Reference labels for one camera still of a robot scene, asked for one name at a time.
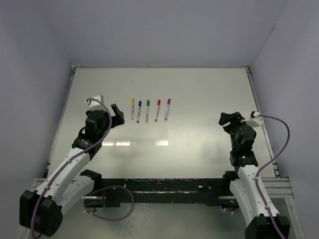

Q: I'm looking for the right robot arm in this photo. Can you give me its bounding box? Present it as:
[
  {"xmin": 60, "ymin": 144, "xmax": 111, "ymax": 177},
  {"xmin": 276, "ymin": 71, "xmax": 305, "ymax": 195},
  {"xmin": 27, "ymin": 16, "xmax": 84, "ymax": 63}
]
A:
[{"xmin": 219, "ymin": 111, "xmax": 291, "ymax": 239}]

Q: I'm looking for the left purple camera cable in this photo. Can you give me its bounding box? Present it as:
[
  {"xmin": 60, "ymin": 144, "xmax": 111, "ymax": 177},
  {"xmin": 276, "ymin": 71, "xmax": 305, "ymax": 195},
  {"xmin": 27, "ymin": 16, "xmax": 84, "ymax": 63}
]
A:
[{"xmin": 31, "ymin": 98, "xmax": 113, "ymax": 239}]

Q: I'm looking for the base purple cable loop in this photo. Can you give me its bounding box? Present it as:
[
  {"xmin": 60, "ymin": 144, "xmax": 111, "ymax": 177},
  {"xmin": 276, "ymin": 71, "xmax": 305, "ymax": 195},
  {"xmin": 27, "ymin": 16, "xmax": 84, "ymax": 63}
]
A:
[{"xmin": 83, "ymin": 185, "xmax": 135, "ymax": 222}]

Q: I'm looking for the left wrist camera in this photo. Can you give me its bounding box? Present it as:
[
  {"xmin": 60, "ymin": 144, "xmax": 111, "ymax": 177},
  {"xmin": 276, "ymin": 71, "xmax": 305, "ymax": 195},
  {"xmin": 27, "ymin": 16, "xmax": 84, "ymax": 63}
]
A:
[{"xmin": 85, "ymin": 95, "xmax": 104, "ymax": 111}]

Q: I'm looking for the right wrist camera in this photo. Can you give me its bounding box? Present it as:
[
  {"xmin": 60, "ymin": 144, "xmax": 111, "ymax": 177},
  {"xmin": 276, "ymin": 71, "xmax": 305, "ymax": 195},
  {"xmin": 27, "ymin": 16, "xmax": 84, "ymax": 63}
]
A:
[{"xmin": 241, "ymin": 111, "xmax": 264, "ymax": 128}]

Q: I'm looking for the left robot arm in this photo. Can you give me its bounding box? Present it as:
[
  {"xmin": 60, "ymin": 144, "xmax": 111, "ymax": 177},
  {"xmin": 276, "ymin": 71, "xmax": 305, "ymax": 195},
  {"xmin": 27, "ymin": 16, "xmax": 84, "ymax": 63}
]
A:
[{"xmin": 19, "ymin": 98, "xmax": 125, "ymax": 239}]

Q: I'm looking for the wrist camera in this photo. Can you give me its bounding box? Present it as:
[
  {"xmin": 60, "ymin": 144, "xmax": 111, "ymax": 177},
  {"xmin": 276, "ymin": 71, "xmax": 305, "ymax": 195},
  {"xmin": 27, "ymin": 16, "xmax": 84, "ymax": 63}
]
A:
[
  {"xmin": 85, "ymin": 95, "xmax": 104, "ymax": 111},
  {"xmin": 241, "ymin": 111, "xmax": 264, "ymax": 128}
]

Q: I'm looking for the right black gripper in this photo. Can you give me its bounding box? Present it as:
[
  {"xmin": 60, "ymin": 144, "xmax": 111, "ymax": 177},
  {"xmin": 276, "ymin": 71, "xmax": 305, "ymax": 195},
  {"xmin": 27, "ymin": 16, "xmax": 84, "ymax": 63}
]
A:
[{"xmin": 218, "ymin": 112, "xmax": 253, "ymax": 150}]

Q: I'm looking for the yellow pen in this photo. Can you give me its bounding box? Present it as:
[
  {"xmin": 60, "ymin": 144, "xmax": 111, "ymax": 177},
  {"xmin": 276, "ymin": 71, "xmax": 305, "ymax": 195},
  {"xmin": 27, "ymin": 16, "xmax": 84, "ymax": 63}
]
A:
[{"xmin": 131, "ymin": 104, "xmax": 135, "ymax": 120}]

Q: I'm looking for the aluminium rail frame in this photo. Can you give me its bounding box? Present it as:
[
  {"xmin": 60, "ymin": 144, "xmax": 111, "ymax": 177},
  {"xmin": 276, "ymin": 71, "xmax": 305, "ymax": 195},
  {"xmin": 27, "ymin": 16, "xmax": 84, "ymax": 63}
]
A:
[{"xmin": 262, "ymin": 178, "xmax": 294, "ymax": 198}]

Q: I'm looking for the blue pen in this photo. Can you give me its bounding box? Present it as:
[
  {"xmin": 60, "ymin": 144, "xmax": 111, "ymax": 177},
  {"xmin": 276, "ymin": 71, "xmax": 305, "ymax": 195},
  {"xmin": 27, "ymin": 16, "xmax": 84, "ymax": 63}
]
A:
[{"xmin": 137, "ymin": 106, "xmax": 142, "ymax": 123}]

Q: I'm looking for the magenta pen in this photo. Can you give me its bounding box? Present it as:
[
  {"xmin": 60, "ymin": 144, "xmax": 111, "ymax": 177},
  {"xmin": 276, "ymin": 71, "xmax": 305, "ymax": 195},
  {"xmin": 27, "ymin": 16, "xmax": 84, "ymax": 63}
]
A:
[{"xmin": 164, "ymin": 104, "xmax": 170, "ymax": 121}]

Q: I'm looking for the green pen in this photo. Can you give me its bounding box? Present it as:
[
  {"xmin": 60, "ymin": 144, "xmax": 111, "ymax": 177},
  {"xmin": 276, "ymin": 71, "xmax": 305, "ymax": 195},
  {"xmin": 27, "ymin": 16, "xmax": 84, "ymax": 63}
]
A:
[{"xmin": 145, "ymin": 106, "xmax": 150, "ymax": 123}]

